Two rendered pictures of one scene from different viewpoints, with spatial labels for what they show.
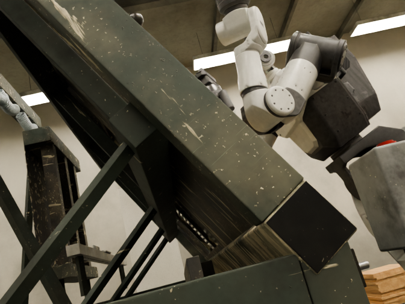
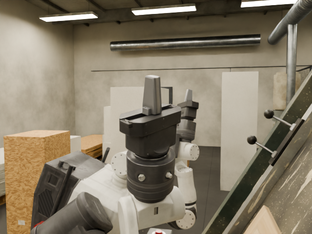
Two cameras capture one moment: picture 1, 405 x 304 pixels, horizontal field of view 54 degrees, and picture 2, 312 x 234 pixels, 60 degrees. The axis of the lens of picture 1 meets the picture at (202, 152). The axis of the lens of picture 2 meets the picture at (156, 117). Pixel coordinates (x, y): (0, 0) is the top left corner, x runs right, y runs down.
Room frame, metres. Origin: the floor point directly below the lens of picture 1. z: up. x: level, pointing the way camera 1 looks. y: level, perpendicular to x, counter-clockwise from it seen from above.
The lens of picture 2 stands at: (2.00, 0.06, 1.61)
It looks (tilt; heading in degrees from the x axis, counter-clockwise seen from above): 4 degrees down; 199
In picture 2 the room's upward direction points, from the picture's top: straight up
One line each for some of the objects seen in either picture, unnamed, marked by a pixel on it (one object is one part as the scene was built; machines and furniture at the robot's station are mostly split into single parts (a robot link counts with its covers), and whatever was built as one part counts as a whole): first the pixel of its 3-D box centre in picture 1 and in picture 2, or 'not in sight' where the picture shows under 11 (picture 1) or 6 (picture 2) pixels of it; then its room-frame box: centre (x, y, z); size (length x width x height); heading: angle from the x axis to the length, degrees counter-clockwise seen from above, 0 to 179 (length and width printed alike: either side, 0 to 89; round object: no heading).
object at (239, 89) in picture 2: not in sight; (237, 130); (-3.07, -0.10, 1.03); 0.60 x 0.58 x 2.05; 6
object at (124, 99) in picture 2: not in sight; (142, 149); (-1.59, -1.37, 0.88); 0.90 x 0.60 x 1.75; 6
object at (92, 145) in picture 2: not in sight; (89, 148); (-4.40, -4.05, 0.22); 2.46 x 1.04 x 0.44; 6
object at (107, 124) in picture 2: not in sight; (124, 123); (-3.18, -2.41, 1.08); 0.80 x 0.58 x 0.72; 6
